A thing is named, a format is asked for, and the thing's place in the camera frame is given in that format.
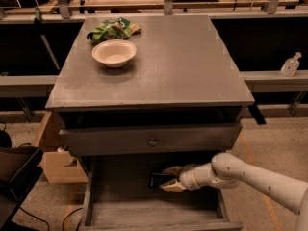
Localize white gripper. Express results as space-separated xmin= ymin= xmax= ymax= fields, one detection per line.
xmin=160 ymin=163 xmax=215 ymax=193

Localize blue rxbar wrapper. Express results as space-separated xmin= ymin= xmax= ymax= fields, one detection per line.
xmin=148 ymin=173 xmax=173 ymax=188

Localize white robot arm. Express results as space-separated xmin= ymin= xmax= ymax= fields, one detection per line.
xmin=159 ymin=153 xmax=308 ymax=231

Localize open grey middle drawer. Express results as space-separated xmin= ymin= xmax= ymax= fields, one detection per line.
xmin=80 ymin=152 xmax=243 ymax=231

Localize grey wooden drawer cabinet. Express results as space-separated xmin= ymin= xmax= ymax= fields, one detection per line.
xmin=45 ymin=14 xmax=255 ymax=231

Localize grey top drawer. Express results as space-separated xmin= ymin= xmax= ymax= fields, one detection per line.
xmin=60 ymin=123 xmax=242 ymax=156

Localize cardboard box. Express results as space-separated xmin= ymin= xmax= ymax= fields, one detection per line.
xmin=32 ymin=112 xmax=88 ymax=184

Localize white paper bowl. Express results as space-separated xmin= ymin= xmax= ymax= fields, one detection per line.
xmin=91 ymin=39 xmax=137 ymax=68

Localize black bin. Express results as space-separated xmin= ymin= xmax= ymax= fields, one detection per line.
xmin=0 ymin=146 xmax=43 ymax=231

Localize clear sanitizer bottle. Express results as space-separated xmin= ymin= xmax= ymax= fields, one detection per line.
xmin=281 ymin=52 xmax=302 ymax=77

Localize green chip bag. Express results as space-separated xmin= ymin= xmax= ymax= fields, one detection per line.
xmin=87 ymin=17 xmax=141 ymax=43

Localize black floor cable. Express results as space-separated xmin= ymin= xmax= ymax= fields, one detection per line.
xmin=18 ymin=205 xmax=84 ymax=231

